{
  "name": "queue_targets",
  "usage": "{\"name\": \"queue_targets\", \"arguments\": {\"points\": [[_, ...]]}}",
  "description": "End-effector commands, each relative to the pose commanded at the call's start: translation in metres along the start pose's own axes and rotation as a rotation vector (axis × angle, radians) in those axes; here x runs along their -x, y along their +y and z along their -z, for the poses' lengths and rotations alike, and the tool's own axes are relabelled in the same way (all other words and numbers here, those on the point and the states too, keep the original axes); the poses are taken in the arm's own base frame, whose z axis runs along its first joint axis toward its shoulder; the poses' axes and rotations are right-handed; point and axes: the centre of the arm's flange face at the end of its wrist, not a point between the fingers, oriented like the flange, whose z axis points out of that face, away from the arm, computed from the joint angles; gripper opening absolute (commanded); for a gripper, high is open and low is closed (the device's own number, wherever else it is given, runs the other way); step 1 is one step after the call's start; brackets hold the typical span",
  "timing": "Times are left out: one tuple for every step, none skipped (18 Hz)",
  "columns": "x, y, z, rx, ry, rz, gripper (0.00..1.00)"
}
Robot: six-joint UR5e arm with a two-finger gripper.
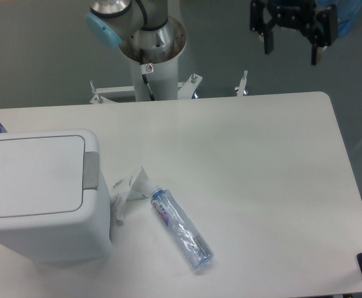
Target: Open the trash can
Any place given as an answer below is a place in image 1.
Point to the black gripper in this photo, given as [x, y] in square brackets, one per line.
[321, 24]

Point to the white plastic trash can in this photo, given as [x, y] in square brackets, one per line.
[54, 201]

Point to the blue water jug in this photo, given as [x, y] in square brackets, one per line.
[347, 11]

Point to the crumpled clear plastic wrapper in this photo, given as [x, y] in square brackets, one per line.
[136, 186]

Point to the empty clear plastic bottle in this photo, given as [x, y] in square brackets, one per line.
[180, 226]

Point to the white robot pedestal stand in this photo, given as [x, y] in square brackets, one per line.
[150, 82]

